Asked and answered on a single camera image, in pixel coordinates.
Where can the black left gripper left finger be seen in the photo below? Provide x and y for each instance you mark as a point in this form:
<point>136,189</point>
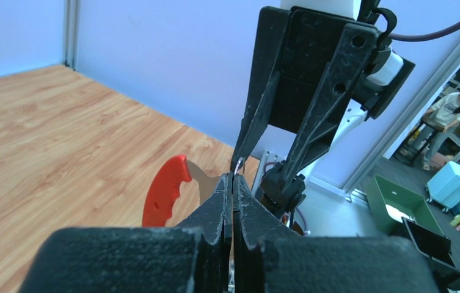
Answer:
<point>190,257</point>

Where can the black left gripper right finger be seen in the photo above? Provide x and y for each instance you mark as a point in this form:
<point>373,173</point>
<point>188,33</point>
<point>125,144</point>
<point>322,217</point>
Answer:
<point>270,257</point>

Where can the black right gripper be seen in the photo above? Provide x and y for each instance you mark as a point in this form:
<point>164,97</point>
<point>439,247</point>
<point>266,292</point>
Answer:
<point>323,72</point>

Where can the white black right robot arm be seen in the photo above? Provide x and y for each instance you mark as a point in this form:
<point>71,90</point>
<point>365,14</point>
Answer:
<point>279,197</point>

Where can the green storage bin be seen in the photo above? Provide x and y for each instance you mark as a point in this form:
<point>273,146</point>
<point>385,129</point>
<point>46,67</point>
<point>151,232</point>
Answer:
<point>390,203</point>

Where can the seated person in background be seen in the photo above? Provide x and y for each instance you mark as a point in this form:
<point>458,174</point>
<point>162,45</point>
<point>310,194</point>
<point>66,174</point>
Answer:
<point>445,113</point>

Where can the light blue cooler box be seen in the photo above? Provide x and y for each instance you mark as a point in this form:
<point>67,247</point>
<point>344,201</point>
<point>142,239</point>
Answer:
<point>444,186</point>

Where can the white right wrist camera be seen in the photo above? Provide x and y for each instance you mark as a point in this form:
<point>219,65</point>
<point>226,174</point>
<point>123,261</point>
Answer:
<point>386,67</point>

